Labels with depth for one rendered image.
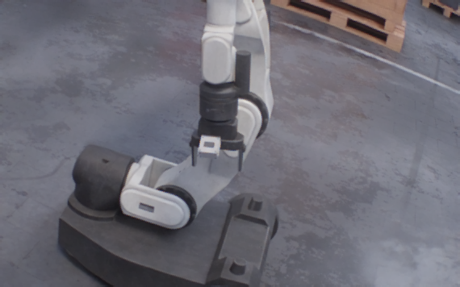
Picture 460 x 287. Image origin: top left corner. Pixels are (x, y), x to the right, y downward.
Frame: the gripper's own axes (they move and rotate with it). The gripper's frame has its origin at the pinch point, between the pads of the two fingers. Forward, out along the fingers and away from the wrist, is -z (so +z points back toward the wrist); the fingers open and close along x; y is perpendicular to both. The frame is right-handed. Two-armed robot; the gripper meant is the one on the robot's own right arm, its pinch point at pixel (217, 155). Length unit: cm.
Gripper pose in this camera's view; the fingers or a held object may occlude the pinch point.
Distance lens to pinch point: 155.8
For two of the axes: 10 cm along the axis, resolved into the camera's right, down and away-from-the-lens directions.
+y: 1.8, -4.2, 8.9
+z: 0.3, -9.0, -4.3
